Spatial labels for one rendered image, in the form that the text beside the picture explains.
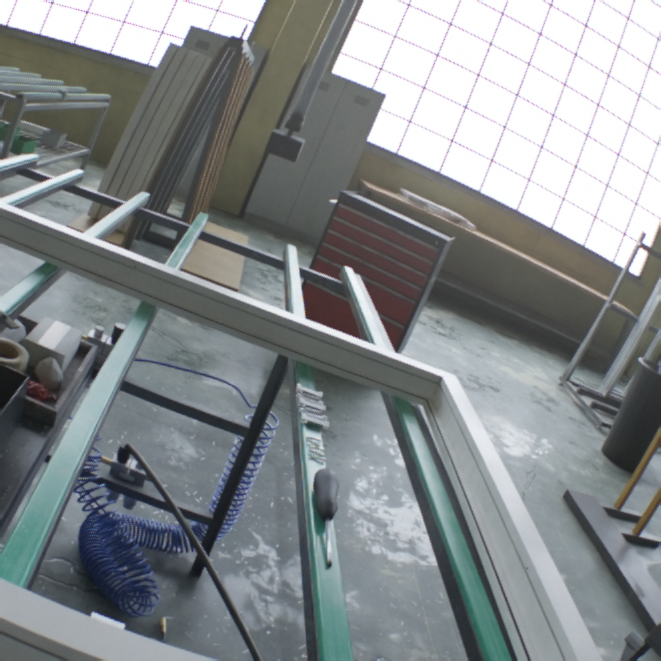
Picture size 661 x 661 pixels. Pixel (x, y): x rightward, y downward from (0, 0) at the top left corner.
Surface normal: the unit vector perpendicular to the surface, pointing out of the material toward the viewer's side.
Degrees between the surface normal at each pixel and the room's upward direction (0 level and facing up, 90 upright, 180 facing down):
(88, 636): 0
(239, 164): 90
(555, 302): 90
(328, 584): 0
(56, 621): 0
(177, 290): 90
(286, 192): 90
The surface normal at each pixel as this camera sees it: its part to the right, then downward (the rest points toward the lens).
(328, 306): -0.29, 0.15
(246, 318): 0.03, 0.29
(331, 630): 0.37, -0.89
